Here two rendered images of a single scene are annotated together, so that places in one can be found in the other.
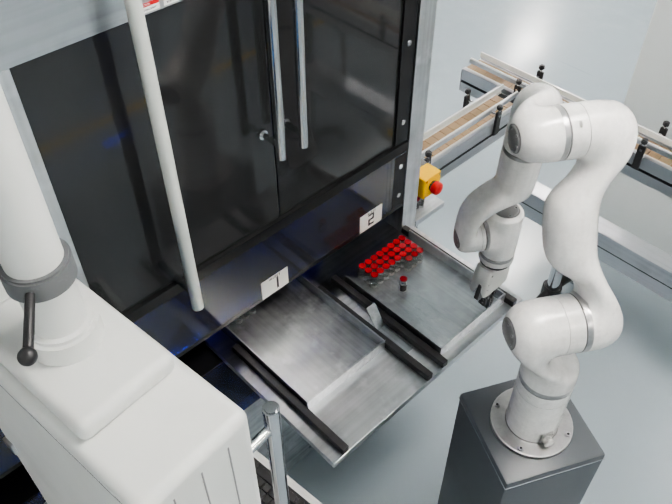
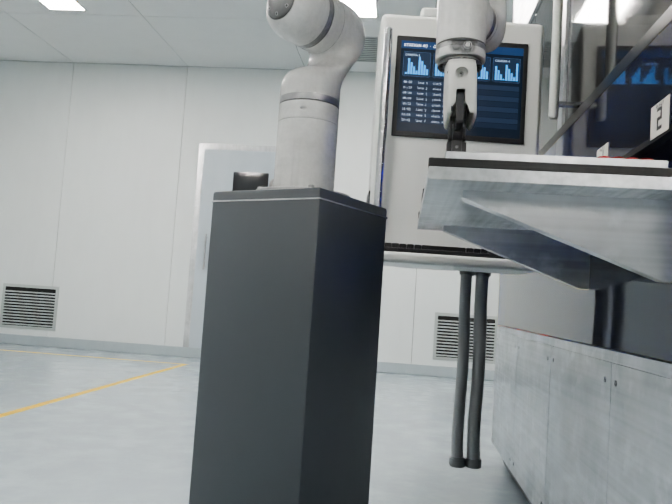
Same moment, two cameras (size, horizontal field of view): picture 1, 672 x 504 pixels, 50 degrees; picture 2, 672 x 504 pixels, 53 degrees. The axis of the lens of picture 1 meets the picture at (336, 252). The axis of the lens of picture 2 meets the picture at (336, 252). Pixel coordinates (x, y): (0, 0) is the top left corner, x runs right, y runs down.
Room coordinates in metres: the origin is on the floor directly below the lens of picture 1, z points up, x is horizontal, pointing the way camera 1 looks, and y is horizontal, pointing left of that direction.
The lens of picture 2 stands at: (1.96, -1.26, 0.67)
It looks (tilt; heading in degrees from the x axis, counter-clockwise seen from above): 4 degrees up; 139
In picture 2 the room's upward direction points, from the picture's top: 4 degrees clockwise
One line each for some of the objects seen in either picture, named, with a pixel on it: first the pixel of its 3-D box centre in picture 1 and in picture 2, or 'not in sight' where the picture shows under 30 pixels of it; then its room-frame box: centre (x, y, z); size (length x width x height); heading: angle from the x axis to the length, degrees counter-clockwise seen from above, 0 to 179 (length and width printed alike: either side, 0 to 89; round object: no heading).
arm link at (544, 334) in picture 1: (543, 345); (323, 55); (0.90, -0.42, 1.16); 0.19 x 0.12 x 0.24; 101
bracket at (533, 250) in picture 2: not in sight; (514, 257); (1.03, 0.09, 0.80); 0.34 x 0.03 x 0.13; 44
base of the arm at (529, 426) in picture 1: (538, 400); (305, 153); (0.91, -0.45, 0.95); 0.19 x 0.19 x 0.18
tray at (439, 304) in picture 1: (423, 288); (538, 181); (1.30, -0.24, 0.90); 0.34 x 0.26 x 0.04; 44
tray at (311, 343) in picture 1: (300, 334); not in sight; (1.14, 0.09, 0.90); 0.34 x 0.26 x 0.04; 44
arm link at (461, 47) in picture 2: (496, 253); (460, 56); (1.24, -0.39, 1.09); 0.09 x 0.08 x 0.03; 134
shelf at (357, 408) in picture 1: (367, 320); (542, 211); (1.21, -0.08, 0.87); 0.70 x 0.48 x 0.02; 134
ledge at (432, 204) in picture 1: (413, 203); not in sight; (1.68, -0.24, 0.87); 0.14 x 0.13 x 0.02; 44
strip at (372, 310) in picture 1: (389, 328); not in sight; (1.15, -0.13, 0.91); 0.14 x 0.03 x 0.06; 43
